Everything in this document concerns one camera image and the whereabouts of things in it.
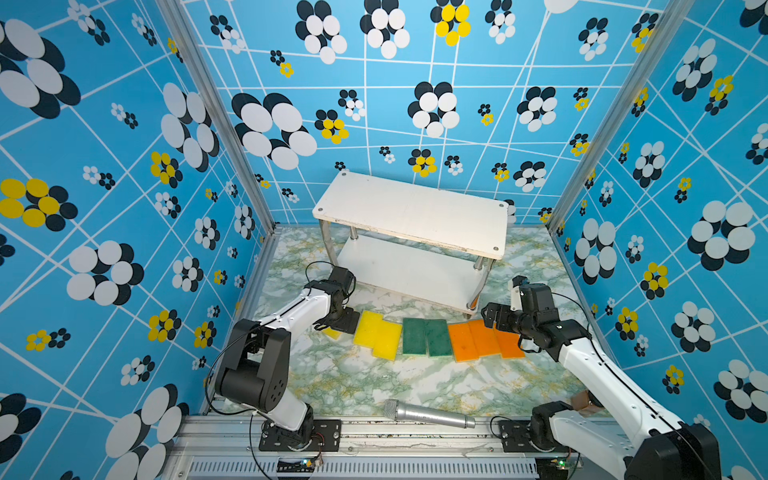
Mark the green sponge right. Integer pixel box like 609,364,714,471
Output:
425,319,453,357

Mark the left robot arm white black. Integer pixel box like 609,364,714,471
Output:
214,266,360,443

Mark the aluminium frame post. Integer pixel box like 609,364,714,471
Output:
547,0,695,236
157,0,276,238

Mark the orange sponge middle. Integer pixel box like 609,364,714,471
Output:
468,319,500,357

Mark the orange sponge right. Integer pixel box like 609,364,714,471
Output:
493,329,525,359

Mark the orange sponge left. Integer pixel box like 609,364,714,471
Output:
448,323,479,362

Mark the orange sponge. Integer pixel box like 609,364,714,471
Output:
493,329,525,359
468,319,500,357
448,323,479,362

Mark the white two-tier shelf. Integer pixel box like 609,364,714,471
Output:
313,171,509,316

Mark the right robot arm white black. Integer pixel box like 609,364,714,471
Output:
480,276,722,479

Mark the aluminium frame post left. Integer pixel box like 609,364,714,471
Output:
157,0,276,238

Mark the green sponge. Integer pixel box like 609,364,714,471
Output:
402,318,427,356
425,319,453,357

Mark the green sponge left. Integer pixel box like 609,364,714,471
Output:
402,318,427,356

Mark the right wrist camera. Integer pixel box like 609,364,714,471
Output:
509,275,528,310

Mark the aluminium frame post right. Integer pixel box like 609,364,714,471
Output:
547,0,695,236

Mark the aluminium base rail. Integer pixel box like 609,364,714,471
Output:
161,415,637,480

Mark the yellow sponge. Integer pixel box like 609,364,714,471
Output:
353,311,383,349
323,328,341,340
372,321,402,361

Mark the silver microphone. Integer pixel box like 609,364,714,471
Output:
383,399,476,429

